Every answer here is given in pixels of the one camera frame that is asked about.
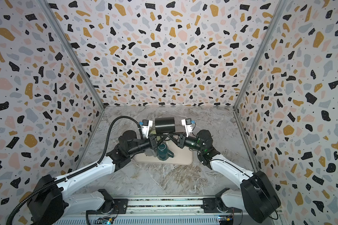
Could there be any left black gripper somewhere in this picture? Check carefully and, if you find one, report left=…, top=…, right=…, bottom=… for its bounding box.
left=127, top=134, right=167, bottom=158

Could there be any black mug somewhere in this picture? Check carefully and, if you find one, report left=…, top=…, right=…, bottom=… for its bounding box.
left=155, top=117, right=176, bottom=134

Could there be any dark green faceted mug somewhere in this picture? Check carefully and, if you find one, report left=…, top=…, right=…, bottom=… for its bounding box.
left=156, top=143, right=175, bottom=161

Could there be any grey mug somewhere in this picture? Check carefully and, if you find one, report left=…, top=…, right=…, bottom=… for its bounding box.
left=145, top=148, right=157, bottom=157

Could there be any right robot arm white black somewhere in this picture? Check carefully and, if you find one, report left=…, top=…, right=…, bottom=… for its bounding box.
left=166, top=130, right=281, bottom=223

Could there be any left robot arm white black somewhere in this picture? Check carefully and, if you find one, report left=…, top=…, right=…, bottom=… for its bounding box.
left=27, top=130, right=166, bottom=225

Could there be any beige plastic tray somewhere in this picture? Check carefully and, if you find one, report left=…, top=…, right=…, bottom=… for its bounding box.
left=134, top=141, right=193, bottom=166

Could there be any right circuit board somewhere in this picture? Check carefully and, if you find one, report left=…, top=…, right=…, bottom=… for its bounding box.
left=218, top=215, right=234, bottom=225

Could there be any circuit board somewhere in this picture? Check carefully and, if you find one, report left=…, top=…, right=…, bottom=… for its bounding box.
left=95, top=217, right=115, bottom=225
left=218, top=215, right=234, bottom=225

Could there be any left circuit board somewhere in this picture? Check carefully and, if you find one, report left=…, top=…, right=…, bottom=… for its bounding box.
left=95, top=217, right=115, bottom=225

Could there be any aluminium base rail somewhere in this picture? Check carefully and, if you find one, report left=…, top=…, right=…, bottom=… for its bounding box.
left=55, top=196, right=257, bottom=225

